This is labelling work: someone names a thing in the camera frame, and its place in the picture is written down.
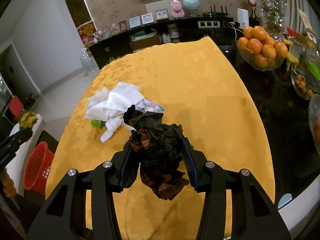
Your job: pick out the clear printed plastic wrapper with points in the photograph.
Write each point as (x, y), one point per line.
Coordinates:
(146, 105)

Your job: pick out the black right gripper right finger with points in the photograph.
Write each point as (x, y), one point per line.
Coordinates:
(195, 163)

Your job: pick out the red chair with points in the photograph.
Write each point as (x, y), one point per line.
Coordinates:
(15, 107)

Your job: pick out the blue framed picture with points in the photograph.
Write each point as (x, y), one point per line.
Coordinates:
(134, 22)

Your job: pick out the red plastic trash basket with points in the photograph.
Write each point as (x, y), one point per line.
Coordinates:
(38, 168)

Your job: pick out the yellow tablecloth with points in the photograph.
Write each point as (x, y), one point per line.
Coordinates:
(201, 91)

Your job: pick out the black plastic wrapper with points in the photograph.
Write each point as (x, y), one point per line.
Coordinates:
(159, 151)

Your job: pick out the glass jar of snacks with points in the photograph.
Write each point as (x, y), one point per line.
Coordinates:
(305, 75)

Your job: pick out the yellow orange peel trash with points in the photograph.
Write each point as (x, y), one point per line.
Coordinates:
(27, 120)

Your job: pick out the black wifi router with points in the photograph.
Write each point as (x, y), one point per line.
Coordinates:
(213, 14)

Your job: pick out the pink plush toy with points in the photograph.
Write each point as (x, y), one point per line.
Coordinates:
(177, 9)

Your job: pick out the white framed picture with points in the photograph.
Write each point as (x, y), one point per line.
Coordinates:
(147, 18)

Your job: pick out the glass vase with flowers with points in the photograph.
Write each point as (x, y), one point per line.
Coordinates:
(272, 17)

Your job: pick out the large white tissue paper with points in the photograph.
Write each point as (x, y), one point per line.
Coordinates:
(109, 106)

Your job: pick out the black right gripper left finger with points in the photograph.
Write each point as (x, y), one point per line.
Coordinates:
(125, 165)

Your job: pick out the green plastic wrapper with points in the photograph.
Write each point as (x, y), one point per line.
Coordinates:
(97, 123)

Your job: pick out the white box device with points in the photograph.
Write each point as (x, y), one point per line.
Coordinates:
(243, 17)

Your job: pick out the glass bowl of oranges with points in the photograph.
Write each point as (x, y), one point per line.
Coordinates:
(260, 50)

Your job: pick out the red festive wall poster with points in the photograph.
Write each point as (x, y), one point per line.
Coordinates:
(86, 31)

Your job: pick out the framed picture right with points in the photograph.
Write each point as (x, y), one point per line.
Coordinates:
(162, 14)

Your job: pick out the clear water jug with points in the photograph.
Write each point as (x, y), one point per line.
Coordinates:
(88, 62)

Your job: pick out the black TV cabinet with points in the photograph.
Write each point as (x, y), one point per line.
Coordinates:
(222, 30)

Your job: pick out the light blue globe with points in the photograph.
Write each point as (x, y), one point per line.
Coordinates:
(192, 6)

